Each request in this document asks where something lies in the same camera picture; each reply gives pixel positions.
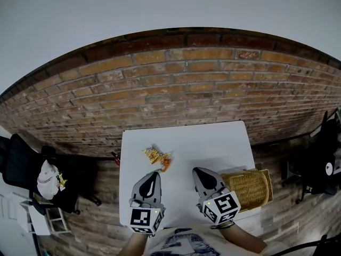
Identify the red round container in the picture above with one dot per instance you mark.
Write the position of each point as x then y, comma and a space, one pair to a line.
116, 159

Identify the yellow green toy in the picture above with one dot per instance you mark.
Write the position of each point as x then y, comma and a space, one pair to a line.
61, 180

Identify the black mesh office chair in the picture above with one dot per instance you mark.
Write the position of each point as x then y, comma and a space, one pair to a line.
18, 164

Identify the white printed shirt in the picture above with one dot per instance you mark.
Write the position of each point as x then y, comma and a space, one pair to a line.
186, 243

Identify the two-tier wicker basket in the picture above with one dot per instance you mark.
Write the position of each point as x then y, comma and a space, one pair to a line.
250, 188

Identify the person's left forearm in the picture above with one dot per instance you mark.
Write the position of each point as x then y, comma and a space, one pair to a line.
136, 245

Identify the black chair with round sticker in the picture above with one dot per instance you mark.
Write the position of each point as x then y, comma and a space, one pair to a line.
319, 156

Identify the orange red snack packet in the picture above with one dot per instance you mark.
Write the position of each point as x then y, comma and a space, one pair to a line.
166, 162

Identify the white cloth bag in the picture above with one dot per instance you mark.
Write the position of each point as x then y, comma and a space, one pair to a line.
46, 180

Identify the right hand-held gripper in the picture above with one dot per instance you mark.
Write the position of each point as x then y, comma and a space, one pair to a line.
221, 207

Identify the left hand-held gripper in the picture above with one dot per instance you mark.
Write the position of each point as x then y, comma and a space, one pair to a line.
145, 219

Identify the person's right forearm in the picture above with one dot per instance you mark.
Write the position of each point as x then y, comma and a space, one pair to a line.
239, 237

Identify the green candy stick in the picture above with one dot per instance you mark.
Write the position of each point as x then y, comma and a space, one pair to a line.
154, 171

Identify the green metal stand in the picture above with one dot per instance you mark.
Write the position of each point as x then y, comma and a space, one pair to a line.
291, 171

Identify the yellow snack packet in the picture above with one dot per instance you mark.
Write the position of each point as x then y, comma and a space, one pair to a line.
152, 154

